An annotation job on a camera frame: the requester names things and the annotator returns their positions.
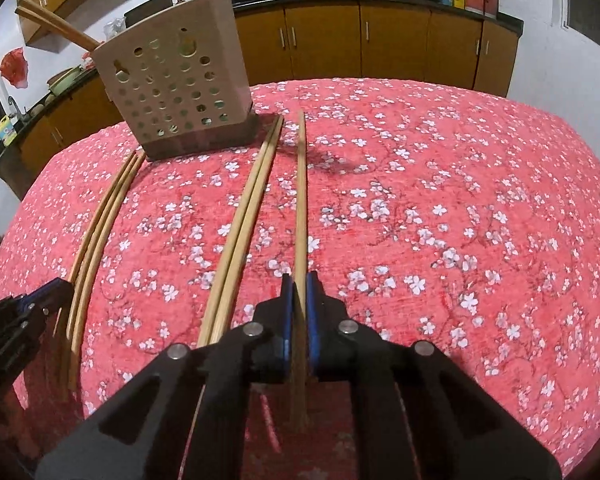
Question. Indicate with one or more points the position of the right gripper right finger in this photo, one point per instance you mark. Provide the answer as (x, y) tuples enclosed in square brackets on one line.
[(416, 414)]

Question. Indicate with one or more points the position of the red plastic bag on wall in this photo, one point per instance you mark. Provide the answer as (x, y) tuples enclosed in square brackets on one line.
[(14, 68)]

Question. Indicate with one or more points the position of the wooden lower cabinets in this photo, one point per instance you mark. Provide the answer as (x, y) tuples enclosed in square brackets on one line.
[(309, 39)]

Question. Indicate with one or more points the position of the dark cutting board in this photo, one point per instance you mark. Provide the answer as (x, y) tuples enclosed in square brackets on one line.
[(145, 10)]

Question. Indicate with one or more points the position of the green bowl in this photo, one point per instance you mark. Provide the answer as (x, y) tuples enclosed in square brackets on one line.
[(64, 80)]

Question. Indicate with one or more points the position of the red floral tablecloth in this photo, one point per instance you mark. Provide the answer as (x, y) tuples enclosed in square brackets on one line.
[(464, 219)]

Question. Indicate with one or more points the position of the yellow detergent bottle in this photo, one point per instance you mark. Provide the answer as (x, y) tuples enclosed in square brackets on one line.
[(8, 131)]

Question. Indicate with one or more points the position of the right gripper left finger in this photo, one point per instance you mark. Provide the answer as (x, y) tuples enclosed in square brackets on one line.
[(183, 416)]

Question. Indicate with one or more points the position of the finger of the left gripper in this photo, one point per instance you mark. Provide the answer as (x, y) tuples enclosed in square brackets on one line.
[(53, 295)]

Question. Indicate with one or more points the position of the beige perforated utensil holder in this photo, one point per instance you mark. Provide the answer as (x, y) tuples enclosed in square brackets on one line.
[(179, 80)]

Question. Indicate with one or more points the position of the clear glass jar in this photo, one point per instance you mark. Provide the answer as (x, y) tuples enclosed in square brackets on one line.
[(114, 28)]

